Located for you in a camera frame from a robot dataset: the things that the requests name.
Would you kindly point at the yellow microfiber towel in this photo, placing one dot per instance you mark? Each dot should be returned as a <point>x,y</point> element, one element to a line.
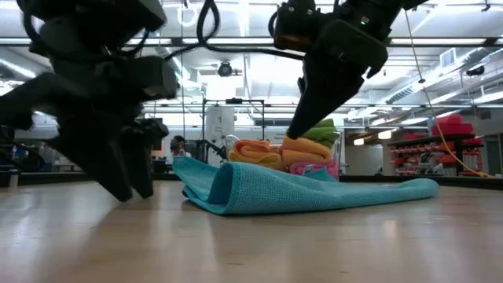
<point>259,159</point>

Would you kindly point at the small black ceiling fixture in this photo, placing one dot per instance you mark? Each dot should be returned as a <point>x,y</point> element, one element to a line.
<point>474,70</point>

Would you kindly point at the pink microfiber towel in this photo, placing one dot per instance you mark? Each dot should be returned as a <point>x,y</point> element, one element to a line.
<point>302,168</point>

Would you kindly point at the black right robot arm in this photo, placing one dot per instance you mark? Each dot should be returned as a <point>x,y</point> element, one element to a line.
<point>377,9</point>

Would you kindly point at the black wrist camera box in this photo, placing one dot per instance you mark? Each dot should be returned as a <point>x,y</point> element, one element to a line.
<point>292,27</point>

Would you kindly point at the grey ceiling duct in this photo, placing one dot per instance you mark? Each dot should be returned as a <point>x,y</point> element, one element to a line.
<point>448,59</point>

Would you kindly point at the black hanging spotlight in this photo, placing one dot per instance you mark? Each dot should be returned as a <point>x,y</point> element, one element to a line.
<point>225,69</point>

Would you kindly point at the shelf rack with orange bins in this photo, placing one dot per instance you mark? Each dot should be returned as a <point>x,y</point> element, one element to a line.
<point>452,129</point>

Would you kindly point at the blue microfiber towel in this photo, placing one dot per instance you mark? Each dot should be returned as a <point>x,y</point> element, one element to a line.
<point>275,192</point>

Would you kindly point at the green microfiber towel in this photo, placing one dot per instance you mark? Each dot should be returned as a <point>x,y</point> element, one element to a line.
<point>322,133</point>

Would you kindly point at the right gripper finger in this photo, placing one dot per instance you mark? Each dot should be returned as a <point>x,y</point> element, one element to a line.
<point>322,94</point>

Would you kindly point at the person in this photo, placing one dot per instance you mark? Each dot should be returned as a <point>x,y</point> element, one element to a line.
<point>178,145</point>

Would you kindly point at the clear plastic bin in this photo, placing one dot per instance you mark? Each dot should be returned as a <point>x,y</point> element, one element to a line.
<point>230,141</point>

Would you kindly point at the orange microfiber towel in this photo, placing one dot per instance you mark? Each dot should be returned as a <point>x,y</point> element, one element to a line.
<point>304,151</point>
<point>251,147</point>

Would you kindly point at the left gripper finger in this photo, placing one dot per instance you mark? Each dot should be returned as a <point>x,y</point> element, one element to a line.
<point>98,157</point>
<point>141,157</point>

